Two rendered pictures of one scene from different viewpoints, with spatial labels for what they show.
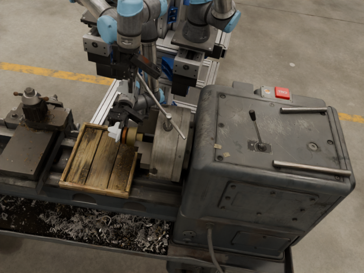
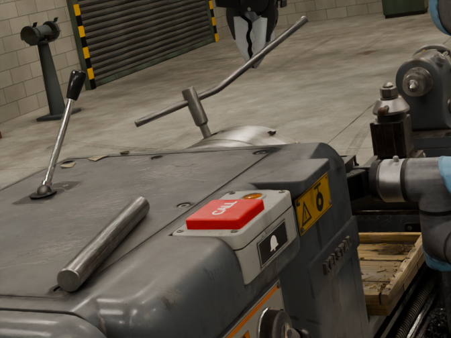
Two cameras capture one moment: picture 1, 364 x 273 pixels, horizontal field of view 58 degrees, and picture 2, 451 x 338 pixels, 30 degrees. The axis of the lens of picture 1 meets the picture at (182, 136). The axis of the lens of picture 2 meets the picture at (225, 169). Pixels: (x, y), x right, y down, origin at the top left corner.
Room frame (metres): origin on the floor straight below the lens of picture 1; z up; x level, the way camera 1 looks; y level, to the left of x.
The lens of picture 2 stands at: (1.53, -1.06, 1.51)
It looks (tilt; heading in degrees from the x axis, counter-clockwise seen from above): 14 degrees down; 122
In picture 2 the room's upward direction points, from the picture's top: 10 degrees counter-clockwise
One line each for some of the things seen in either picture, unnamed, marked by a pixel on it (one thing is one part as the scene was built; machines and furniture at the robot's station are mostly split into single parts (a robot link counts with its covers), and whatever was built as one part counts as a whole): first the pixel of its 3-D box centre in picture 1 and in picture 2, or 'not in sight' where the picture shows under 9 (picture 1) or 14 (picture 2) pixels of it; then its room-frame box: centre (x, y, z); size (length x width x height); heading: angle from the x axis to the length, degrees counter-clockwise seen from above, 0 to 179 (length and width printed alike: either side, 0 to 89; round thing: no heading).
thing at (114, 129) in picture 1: (114, 130); not in sight; (0.85, 0.28, 1.10); 0.09 x 0.06 x 0.03; 1
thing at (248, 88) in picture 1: (242, 90); (288, 182); (1.09, -0.22, 1.24); 0.09 x 0.08 x 0.03; 92
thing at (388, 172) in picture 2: (125, 102); (393, 178); (1.04, 0.28, 1.09); 0.08 x 0.05 x 0.08; 91
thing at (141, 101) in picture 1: (132, 105); (448, 237); (1.13, 0.27, 0.98); 0.11 x 0.08 x 0.11; 132
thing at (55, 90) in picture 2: not in sight; (48, 69); (-5.25, 6.48, 0.57); 0.47 x 0.37 x 1.14; 94
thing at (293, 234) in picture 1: (225, 219); not in sight; (0.90, -0.34, 0.43); 0.60 x 0.48 x 0.86; 92
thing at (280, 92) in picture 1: (281, 93); (225, 217); (1.10, -0.38, 1.26); 0.06 x 0.06 x 0.02; 2
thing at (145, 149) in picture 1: (145, 156); not in sight; (0.77, 0.13, 1.08); 0.12 x 0.11 x 0.05; 2
